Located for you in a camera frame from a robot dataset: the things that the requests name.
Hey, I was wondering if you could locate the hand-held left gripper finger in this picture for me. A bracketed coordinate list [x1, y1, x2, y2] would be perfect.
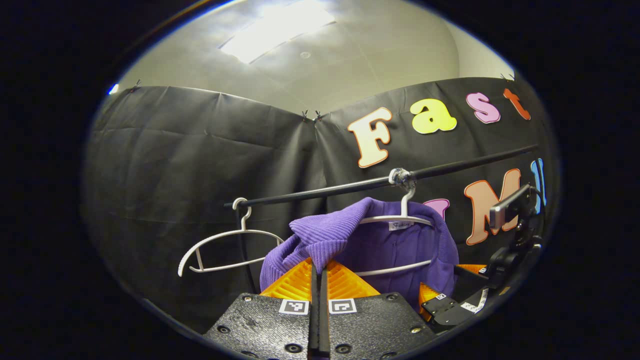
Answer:
[320, 259, 439, 360]
[204, 256, 320, 360]

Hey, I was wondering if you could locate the purple knit shirt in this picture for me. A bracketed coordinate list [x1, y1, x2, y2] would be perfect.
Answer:
[259, 196, 460, 311]

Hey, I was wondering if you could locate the white plastic hanger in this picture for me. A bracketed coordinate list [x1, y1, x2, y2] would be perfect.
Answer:
[177, 197, 285, 277]
[352, 169, 437, 277]

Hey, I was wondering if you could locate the black clothes rack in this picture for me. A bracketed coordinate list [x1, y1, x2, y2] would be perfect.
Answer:
[223, 144, 540, 296]

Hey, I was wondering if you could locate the clear tape wrap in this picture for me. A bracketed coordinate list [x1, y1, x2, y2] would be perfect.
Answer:
[389, 168, 417, 190]

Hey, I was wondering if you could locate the black backdrop cloth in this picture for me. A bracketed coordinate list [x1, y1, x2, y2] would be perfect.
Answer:
[82, 75, 561, 336]

